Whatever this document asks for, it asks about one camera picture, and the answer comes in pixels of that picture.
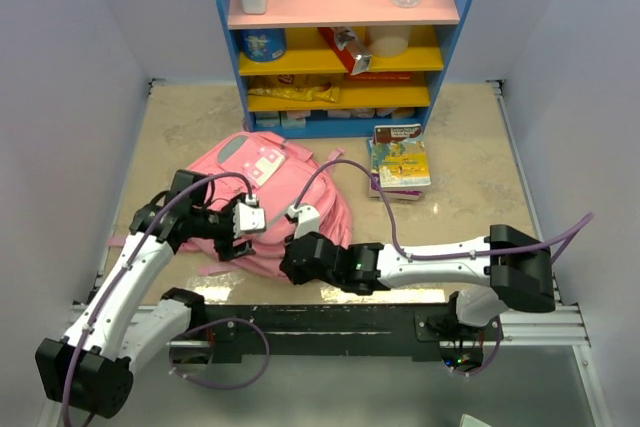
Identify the pink student backpack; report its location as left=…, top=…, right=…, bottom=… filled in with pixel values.
left=106, top=130, right=355, bottom=279

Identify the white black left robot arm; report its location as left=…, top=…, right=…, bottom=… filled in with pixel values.
left=35, top=170, right=266, bottom=425

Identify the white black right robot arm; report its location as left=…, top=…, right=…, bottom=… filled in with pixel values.
left=280, top=224, right=555, bottom=340

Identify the yellow chips bag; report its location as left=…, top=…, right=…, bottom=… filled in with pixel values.
left=248, top=74, right=343, bottom=103

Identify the yellow illustrated book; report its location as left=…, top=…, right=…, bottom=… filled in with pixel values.
left=372, top=124, right=431, bottom=191

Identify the blue cartoon can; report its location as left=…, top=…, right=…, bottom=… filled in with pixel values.
left=241, top=28, right=287, bottom=63

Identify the blue pink yellow shelf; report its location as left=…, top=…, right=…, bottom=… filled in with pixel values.
left=215, top=0, right=473, bottom=139

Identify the red silver snack box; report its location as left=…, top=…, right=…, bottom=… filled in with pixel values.
left=317, top=27, right=372, bottom=76

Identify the white translucent cup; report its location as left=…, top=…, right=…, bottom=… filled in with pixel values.
left=366, top=25, right=412, bottom=58

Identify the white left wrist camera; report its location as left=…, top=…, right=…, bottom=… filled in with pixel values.
left=232, top=194, right=267, bottom=238

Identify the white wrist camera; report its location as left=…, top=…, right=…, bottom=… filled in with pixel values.
left=232, top=194, right=267, bottom=238
left=286, top=204, right=321, bottom=239

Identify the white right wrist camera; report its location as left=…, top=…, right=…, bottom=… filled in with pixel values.
left=286, top=204, right=321, bottom=239

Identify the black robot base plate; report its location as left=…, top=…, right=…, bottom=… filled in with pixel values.
left=148, top=302, right=505, bottom=366

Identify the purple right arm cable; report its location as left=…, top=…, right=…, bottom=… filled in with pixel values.
left=287, top=158, right=595, bottom=378

